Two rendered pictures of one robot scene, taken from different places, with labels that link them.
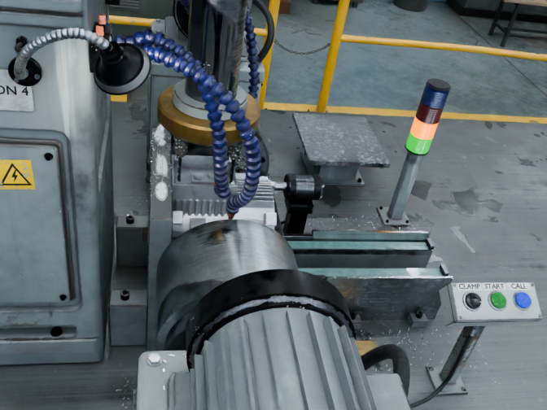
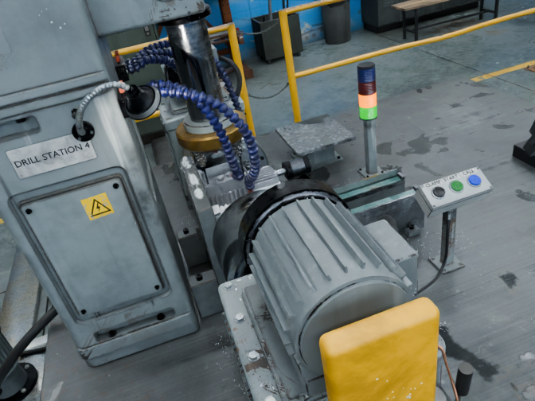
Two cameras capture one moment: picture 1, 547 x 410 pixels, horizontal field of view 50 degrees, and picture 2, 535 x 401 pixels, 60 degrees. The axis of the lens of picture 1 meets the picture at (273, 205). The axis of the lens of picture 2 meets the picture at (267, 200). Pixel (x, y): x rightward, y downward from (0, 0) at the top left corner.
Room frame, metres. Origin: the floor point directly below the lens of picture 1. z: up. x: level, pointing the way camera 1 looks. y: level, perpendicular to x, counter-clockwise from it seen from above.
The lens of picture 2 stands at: (-0.16, -0.02, 1.73)
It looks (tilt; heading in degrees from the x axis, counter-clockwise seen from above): 33 degrees down; 3
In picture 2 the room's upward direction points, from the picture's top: 11 degrees counter-clockwise
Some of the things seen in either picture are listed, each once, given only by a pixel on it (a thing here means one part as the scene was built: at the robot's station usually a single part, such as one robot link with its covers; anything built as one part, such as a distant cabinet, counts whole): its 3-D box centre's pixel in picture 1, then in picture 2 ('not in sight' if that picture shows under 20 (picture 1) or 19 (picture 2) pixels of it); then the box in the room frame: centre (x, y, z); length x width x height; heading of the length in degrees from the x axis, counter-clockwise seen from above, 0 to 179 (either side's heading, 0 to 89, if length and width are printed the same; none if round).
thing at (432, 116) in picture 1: (429, 111); (366, 86); (1.35, -0.34, 1.14); 0.06 x 0.06 x 0.04
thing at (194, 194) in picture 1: (202, 185); (225, 184); (0.92, 0.14, 1.11); 0.12 x 0.11 x 0.07; 105
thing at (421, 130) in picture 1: (424, 126); (367, 99); (1.35, -0.34, 1.10); 0.06 x 0.06 x 0.04
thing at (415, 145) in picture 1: (418, 141); (368, 110); (1.35, -0.34, 1.05); 0.06 x 0.06 x 0.04
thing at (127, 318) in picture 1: (141, 237); (197, 236); (0.89, 0.25, 0.97); 0.30 x 0.11 x 0.34; 15
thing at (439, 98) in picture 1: (435, 94); (366, 73); (1.35, -0.34, 1.19); 0.06 x 0.06 x 0.04
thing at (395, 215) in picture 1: (414, 155); (369, 122); (1.35, -0.34, 1.01); 0.08 x 0.08 x 0.42; 15
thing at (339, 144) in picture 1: (335, 153); (314, 145); (1.54, -0.16, 0.86); 0.27 x 0.24 x 0.12; 15
